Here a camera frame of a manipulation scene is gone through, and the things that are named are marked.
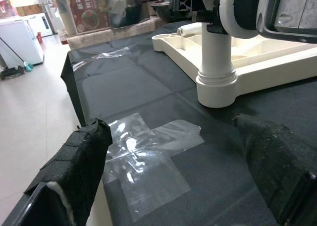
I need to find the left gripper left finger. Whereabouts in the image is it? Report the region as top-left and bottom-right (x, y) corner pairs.
(24, 118), (113, 226)

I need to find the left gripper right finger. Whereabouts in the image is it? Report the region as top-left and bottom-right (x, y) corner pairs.
(234, 113), (317, 226)

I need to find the white plastic table leg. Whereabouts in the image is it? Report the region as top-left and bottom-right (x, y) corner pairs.
(195, 22), (237, 84)
(177, 22), (204, 37)

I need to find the white plastic children table top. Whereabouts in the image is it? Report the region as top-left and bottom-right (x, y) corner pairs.
(151, 22), (317, 109)

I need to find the black wok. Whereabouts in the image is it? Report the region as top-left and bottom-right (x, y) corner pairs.
(151, 1), (199, 23)

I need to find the clear tape cross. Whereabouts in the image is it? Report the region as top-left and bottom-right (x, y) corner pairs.
(103, 113), (205, 223)

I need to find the black tablecloth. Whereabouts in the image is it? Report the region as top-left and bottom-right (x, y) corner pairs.
(60, 20), (317, 226)

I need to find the clear tape strip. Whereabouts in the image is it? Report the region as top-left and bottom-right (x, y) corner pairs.
(71, 47), (132, 70)

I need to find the orange lid storage box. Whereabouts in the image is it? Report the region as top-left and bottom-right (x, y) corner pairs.
(55, 0), (117, 37)

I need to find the white chest freezer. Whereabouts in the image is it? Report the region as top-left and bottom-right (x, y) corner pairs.
(0, 16), (45, 66)

